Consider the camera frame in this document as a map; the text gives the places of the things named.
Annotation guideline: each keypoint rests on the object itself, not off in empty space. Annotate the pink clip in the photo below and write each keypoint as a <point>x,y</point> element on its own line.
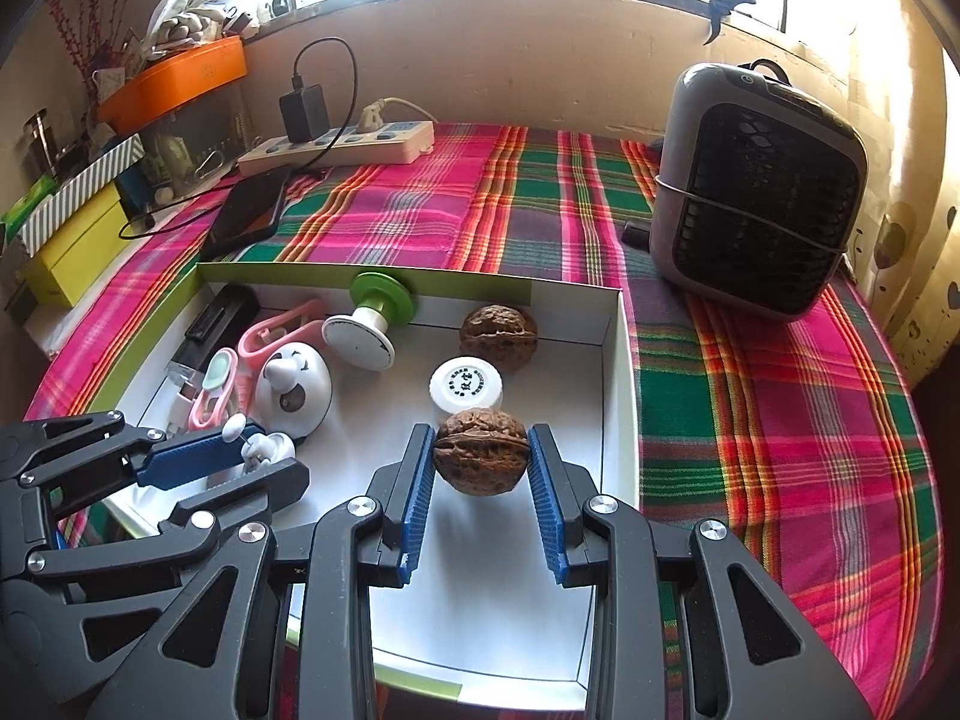
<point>259,341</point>

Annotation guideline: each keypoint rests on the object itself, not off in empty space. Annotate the green and white spool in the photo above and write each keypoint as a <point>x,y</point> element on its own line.
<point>360,341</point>

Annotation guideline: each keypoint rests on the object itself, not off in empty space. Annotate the small white round cap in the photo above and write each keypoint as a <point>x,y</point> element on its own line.
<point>465,386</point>

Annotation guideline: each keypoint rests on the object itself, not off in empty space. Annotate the white power strip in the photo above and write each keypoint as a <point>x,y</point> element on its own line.
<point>375,146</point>

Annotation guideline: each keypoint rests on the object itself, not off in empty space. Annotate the grey space heater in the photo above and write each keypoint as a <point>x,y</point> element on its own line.
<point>750,202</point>

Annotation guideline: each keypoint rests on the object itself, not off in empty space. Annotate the small white knob figure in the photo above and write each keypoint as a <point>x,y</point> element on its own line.
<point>266,450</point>

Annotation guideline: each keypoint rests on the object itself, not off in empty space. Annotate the brown walnut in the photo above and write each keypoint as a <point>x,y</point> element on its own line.
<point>480,457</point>
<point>499,337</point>

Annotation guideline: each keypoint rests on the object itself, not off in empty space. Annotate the black charger adapter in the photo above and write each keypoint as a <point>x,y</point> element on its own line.
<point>304,114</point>

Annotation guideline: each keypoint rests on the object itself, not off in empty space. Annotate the clear plastic container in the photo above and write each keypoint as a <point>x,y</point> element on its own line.
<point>195,142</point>

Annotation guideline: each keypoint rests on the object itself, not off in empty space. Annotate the orange box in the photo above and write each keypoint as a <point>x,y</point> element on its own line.
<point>180,79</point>

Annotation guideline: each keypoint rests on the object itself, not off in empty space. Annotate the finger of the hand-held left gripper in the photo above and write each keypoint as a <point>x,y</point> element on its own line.
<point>195,457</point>
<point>247,484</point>

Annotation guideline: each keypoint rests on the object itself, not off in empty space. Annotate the white panda ball toy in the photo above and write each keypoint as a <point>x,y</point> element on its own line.
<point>307,390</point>

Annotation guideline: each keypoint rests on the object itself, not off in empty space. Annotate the white plastic bags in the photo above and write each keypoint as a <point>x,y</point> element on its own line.
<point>187,7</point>

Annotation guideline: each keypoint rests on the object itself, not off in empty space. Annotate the plaid tablecloth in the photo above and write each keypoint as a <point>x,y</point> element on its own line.
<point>750,427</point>

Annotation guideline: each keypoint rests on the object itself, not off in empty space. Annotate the cream curtain with hearts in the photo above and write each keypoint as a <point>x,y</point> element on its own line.
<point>900,165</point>

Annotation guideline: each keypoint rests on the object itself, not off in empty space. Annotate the black flashlight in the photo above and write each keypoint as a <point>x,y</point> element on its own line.
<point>221,319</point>

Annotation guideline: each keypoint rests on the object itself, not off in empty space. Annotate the white plug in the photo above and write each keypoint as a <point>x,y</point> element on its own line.
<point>371,116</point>

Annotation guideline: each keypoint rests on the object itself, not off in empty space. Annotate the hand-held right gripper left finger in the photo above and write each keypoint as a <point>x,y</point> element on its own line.
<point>416,510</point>

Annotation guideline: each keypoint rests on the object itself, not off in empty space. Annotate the red flower branches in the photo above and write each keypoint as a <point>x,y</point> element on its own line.
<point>75,30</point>

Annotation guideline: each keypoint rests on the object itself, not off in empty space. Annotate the green tissue pack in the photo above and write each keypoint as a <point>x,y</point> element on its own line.
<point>26,202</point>

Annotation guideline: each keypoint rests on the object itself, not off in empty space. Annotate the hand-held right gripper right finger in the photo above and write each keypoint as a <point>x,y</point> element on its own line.
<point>547,517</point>

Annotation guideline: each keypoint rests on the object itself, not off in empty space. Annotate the green cardboard box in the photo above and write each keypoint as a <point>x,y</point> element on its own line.
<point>480,615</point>

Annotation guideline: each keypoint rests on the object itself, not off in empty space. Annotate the yellow box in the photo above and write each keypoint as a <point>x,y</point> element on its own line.
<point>75,255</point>

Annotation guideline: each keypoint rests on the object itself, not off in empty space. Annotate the grey striped box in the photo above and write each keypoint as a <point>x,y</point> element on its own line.
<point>97,169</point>

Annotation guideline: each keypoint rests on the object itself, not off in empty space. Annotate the small black object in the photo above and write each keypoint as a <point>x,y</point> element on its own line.
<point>637,234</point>

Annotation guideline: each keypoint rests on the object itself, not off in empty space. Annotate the black smartphone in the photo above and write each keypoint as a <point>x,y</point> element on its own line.
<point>247,214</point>

